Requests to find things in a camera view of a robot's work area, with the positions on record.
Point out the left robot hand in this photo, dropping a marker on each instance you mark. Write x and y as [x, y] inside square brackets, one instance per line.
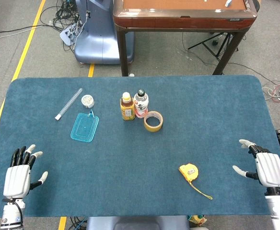
[16, 178]

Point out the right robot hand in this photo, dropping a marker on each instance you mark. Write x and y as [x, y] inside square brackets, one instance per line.
[270, 170]

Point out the yellow tape measure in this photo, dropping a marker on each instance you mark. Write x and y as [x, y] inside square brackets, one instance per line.
[189, 171]

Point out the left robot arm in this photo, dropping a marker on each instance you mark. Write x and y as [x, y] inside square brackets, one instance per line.
[9, 215]

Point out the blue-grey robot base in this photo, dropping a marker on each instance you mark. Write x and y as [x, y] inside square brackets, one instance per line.
[135, 224]

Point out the yellow adhesive tape roll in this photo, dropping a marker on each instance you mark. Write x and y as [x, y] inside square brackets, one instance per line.
[152, 128]

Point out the clear blue plastic lid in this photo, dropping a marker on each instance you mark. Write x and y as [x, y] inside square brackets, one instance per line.
[85, 127]

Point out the yellow snack package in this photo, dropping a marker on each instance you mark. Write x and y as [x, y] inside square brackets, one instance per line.
[197, 219]

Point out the clear tube with white cap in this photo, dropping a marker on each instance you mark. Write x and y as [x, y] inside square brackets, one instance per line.
[69, 103]

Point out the blue felt table mat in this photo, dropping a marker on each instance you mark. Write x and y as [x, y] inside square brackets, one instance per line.
[130, 155]

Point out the yellow-cap tea bottle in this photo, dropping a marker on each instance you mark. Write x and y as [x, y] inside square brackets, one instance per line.
[127, 110]

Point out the black tripod stand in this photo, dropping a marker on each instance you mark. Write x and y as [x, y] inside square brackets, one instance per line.
[213, 42]

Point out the black-cap white drink bottle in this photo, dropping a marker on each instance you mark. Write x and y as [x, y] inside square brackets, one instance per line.
[141, 103]

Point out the white power strip with plugs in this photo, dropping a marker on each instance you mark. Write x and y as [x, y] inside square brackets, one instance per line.
[66, 34]

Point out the white and blue mahjong tile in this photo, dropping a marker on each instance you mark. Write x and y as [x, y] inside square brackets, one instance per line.
[228, 3]

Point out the brown mahjong table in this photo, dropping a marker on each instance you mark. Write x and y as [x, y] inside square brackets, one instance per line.
[178, 22]

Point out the blue machine pedestal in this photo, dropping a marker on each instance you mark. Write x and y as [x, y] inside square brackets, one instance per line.
[96, 40]

